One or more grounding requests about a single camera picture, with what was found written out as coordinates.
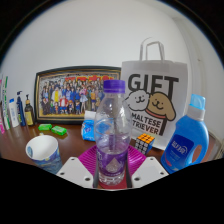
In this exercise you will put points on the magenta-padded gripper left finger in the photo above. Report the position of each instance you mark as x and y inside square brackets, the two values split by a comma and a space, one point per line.
[86, 159]

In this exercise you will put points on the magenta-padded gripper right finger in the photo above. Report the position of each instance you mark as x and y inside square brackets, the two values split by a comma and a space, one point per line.
[137, 160]

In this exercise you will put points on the clear purple-capped water bottle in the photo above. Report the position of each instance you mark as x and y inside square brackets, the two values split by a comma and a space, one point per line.
[112, 143]

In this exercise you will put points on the colourful puzzle cube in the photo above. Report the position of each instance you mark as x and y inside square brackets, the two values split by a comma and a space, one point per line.
[144, 143]

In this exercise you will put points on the flat round red coaster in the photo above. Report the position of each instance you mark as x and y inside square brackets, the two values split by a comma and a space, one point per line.
[122, 186]

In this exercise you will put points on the blue tissue pack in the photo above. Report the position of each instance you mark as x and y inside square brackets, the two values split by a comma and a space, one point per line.
[88, 128]

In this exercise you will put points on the small green packet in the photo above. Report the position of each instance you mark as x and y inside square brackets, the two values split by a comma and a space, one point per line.
[59, 130]
[45, 127]

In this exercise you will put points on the blue starry paper cup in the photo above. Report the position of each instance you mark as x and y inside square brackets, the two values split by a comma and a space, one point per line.
[43, 151]

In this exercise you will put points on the blue detergent bottle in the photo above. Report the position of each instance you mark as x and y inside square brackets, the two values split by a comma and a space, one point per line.
[183, 143]

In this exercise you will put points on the framed group photo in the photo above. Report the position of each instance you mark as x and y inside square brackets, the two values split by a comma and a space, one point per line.
[66, 95]

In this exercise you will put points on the amber pump bottle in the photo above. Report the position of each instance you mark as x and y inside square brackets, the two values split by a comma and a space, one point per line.
[29, 115]

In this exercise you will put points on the white printed paper gift bag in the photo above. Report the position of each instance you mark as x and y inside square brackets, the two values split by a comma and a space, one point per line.
[156, 83]

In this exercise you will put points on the dark blue pump bottle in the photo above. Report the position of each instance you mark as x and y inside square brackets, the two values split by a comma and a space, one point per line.
[21, 111]

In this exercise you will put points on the white blue-capped lotion bottle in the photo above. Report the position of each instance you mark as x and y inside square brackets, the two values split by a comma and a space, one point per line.
[13, 115]

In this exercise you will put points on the pink shuttlecock tube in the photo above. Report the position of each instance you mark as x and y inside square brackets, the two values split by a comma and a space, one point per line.
[1, 120]

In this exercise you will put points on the white green shuttlecock tube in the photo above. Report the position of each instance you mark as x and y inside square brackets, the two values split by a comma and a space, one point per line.
[5, 106]

